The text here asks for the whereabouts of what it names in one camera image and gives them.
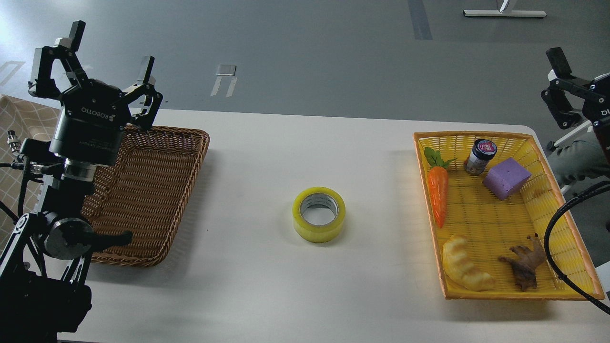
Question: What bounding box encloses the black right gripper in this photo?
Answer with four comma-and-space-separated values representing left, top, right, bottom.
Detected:
541, 47, 610, 162

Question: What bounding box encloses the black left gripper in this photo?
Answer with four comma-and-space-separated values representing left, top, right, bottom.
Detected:
28, 20, 163, 166

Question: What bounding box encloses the yellow tape roll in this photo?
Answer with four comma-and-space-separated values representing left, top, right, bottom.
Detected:
291, 186, 346, 243

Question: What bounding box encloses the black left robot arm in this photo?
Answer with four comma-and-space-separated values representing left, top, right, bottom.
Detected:
1, 21, 162, 343

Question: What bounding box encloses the person in grey clothes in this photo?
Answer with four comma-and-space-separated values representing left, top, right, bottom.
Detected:
547, 132, 610, 187

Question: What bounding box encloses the beige checkered cloth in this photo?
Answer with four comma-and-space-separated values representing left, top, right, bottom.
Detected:
0, 94, 62, 248

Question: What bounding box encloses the small dark-lidded jar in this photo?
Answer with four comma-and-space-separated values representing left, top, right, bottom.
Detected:
464, 139, 498, 176

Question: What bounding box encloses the white stand base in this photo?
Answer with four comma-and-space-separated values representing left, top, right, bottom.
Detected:
462, 0, 547, 18

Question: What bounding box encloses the purple foam block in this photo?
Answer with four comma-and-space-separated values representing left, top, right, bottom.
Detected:
482, 158, 532, 201

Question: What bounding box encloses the brown wicker basket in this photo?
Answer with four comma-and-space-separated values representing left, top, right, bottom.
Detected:
82, 126, 211, 267

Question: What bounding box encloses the yellow plastic basket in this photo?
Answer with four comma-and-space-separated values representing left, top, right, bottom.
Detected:
413, 131, 584, 301

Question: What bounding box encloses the orange toy carrot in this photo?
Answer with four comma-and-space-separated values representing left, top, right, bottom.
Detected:
424, 147, 455, 228

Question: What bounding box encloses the brown toy animal figure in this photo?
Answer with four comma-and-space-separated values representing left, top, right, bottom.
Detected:
498, 234, 547, 292

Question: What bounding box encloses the toy croissant bread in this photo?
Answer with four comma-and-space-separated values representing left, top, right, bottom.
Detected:
441, 234, 495, 292

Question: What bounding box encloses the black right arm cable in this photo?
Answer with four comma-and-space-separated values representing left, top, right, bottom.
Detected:
544, 180, 610, 316

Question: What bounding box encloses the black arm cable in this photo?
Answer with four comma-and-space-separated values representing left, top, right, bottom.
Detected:
0, 162, 43, 224
544, 180, 610, 316

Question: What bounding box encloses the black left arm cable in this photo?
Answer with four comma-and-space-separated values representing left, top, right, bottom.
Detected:
0, 162, 43, 224

